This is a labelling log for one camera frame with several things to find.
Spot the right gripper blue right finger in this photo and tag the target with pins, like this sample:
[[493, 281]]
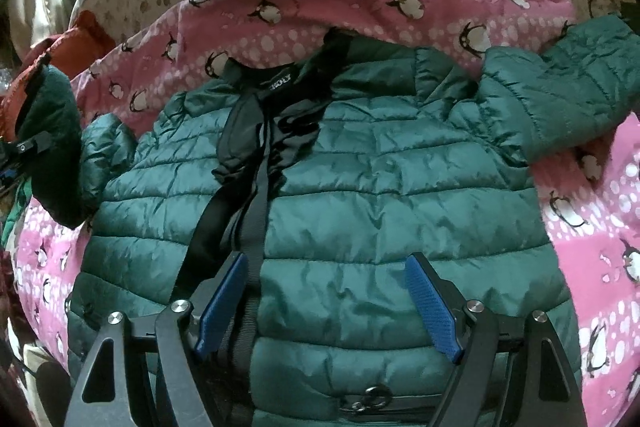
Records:
[[440, 305]]

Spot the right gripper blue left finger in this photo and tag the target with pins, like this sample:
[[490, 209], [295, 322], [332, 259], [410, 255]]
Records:
[[213, 305]]

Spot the dark green puffer jacket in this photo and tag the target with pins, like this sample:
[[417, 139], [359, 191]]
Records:
[[328, 174]]

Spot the red orange puffer garment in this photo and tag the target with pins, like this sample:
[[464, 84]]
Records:
[[71, 53]]

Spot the pink penguin print blanket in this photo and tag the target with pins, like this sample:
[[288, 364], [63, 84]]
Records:
[[136, 80]]

